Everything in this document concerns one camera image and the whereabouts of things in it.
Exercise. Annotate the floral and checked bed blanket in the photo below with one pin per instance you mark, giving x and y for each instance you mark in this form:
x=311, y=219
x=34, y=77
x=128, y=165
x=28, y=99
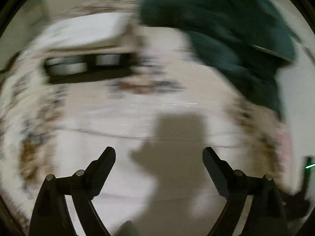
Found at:
x=158, y=116

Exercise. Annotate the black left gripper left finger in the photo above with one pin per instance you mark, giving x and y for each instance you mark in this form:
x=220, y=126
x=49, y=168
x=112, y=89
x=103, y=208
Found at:
x=51, y=216

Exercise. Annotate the white fuzzy knit sweater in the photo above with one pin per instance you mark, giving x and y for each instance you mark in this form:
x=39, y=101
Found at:
x=86, y=32

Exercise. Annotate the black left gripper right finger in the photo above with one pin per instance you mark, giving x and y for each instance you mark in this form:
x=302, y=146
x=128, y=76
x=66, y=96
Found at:
x=266, y=215

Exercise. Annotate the dark green garment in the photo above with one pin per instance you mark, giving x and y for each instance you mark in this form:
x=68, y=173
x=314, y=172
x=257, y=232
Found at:
x=246, y=40

